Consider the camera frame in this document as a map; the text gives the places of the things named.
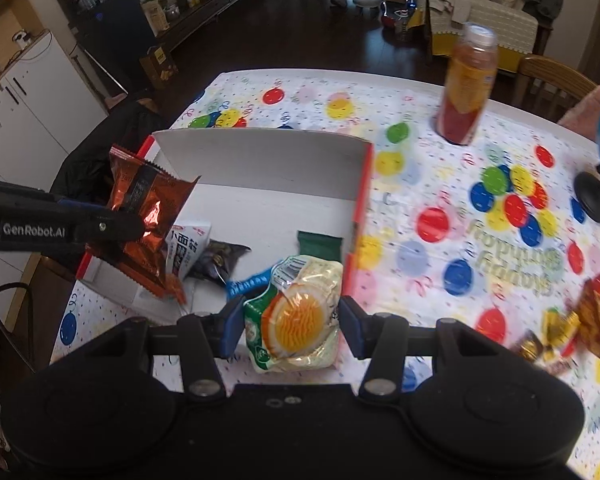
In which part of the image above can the black sesame snack packet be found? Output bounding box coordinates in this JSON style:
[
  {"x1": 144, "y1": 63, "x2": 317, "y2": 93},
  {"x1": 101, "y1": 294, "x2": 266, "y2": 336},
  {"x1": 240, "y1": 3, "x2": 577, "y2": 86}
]
[{"x1": 187, "y1": 240, "x2": 251, "y2": 287}]

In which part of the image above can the jelly cup snack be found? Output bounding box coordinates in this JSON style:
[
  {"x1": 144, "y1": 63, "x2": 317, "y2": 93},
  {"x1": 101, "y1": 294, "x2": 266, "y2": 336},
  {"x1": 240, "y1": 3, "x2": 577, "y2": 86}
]
[{"x1": 244, "y1": 255, "x2": 343, "y2": 373}]

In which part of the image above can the silver white snack packet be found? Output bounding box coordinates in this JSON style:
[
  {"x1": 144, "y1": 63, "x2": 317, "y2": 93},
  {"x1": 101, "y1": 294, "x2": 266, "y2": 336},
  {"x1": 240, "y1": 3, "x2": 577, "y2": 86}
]
[{"x1": 166, "y1": 220, "x2": 212, "y2": 281}]

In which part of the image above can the green snack packet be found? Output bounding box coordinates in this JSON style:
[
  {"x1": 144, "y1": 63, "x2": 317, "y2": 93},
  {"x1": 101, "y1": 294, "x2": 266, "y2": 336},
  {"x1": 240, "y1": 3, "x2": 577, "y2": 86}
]
[{"x1": 297, "y1": 231, "x2": 342, "y2": 262}]

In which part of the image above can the orange foil snack packet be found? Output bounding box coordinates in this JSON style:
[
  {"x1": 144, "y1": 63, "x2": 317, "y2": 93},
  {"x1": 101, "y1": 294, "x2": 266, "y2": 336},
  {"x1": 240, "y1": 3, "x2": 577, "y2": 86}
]
[{"x1": 86, "y1": 145, "x2": 197, "y2": 304}]

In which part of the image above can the red yellow cracker bag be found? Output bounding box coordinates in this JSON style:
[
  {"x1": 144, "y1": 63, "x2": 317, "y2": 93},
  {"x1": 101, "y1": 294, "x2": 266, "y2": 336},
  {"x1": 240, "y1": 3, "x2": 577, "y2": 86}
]
[{"x1": 576, "y1": 274, "x2": 600, "y2": 360}]

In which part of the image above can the yellow triangular snack packet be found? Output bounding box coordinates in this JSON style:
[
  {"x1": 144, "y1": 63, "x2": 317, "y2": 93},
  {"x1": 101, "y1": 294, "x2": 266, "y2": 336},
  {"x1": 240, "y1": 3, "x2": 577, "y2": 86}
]
[{"x1": 509, "y1": 308, "x2": 580, "y2": 375}]

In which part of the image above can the black jacket on chair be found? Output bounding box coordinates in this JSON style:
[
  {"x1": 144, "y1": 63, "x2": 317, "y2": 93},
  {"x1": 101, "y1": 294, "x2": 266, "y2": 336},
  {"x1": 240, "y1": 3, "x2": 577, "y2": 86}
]
[{"x1": 49, "y1": 98, "x2": 169, "y2": 206}]

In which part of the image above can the white cabinet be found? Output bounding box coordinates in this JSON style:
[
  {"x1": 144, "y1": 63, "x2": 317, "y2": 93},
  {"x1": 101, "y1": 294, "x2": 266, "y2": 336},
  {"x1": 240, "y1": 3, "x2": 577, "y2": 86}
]
[{"x1": 0, "y1": 29, "x2": 109, "y2": 281}]

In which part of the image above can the red cardboard box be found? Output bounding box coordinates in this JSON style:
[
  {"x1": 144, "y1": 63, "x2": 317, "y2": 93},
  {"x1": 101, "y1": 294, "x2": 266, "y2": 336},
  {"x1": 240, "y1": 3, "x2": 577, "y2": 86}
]
[{"x1": 74, "y1": 127, "x2": 375, "y2": 326}]

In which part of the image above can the orange juice bottle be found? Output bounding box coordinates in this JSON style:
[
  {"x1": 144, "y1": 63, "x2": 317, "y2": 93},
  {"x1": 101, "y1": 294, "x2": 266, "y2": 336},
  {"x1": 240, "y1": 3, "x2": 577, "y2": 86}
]
[{"x1": 436, "y1": 23, "x2": 498, "y2": 145}]

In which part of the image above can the wooden chair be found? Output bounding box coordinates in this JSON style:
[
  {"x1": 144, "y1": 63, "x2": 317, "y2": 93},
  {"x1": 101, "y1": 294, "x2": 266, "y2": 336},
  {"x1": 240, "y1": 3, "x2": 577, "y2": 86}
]
[{"x1": 512, "y1": 55, "x2": 597, "y2": 122}]

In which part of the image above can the sofa with yellow cover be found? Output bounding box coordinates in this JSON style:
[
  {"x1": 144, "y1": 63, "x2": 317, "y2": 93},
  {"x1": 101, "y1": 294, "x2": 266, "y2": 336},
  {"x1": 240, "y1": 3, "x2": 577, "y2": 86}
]
[{"x1": 406, "y1": 0, "x2": 564, "y2": 73}]

